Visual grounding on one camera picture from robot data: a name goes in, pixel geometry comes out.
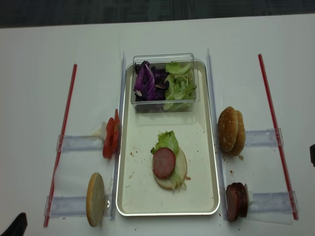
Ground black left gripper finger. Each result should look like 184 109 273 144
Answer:
1 212 28 236

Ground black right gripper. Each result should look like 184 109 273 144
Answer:
310 144 315 167

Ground round meat patty slice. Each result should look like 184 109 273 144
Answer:
153 147 176 179

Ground meat patty stack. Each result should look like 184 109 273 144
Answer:
225 182 249 222

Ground red tomato slices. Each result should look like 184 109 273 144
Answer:
102 109 120 159

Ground green lettuce pile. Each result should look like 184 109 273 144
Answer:
165 61 196 101

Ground lettuce leaf on bun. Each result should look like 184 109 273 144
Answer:
150 130 187 190

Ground clear left lower pusher track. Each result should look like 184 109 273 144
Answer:
44 195 111 218

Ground clear pusher track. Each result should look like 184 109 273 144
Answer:
44 195 111 218
61 121 107 152
247 191 299 213
245 128 284 147

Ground clear right upper pusher track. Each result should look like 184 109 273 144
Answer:
245 128 284 147

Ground clear right lower pusher track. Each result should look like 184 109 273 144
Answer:
247 191 299 213

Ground left bun half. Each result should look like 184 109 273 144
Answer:
86 173 105 227

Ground sesame bun stack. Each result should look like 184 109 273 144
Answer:
218 107 246 156

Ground clear left upper pusher track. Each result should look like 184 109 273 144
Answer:
61 121 107 152

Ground silver metal tray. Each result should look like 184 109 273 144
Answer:
116 61 220 216

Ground bottom bun on tray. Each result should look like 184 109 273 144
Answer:
154 148 188 190

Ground clear plastic salad container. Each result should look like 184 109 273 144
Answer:
130 53 199 113

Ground purple cabbage leaves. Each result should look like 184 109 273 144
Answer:
133 61 169 101

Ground red left rail strip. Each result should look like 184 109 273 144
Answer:
43 64 77 228

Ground red rail strip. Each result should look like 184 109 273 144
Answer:
258 54 299 221
43 64 77 228

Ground clear right divider rail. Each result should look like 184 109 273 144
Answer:
206 49 228 220

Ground clear divider rail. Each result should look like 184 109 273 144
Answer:
206 49 228 220
109 52 126 221

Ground red right rail strip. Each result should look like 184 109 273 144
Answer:
258 54 299 221

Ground clear left divider rail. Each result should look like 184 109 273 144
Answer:
109 52 126 221

